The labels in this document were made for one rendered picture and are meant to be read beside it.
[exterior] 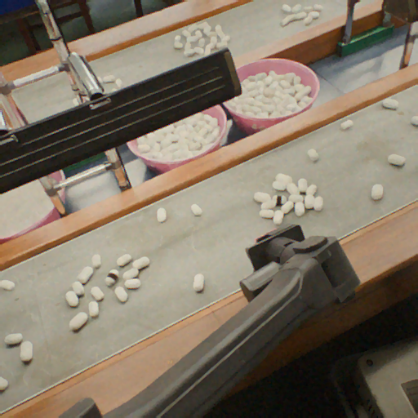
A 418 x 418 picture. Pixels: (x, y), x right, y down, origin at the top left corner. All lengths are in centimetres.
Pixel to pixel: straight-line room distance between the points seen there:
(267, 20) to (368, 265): 99
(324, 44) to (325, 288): 106
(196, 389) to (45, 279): 61
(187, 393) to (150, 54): 124
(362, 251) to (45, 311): 63
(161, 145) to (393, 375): 77
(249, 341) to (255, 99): 91
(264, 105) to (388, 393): 76
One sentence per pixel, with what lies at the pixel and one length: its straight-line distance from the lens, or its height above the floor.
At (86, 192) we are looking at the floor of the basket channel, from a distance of 122.
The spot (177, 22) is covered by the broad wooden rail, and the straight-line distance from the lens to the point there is 164.
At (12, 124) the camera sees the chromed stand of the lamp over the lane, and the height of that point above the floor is 103.
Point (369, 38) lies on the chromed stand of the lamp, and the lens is 160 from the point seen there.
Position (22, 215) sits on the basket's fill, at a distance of 116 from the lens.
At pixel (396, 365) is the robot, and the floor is 47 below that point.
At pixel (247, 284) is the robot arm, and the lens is 64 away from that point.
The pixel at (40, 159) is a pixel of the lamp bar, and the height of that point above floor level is 107.
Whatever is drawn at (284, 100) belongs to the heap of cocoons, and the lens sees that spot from 126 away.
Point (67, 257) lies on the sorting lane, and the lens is 102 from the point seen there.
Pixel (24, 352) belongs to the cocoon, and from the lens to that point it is 92.
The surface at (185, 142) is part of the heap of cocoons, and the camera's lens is 119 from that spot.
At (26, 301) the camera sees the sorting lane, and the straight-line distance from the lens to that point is 100.
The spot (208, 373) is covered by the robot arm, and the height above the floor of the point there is 107.
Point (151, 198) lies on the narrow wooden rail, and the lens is 103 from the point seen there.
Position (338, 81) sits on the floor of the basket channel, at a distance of 145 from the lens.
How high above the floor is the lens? 151
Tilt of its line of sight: 50 degrees down
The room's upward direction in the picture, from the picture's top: 11 degrees counter-clockwise
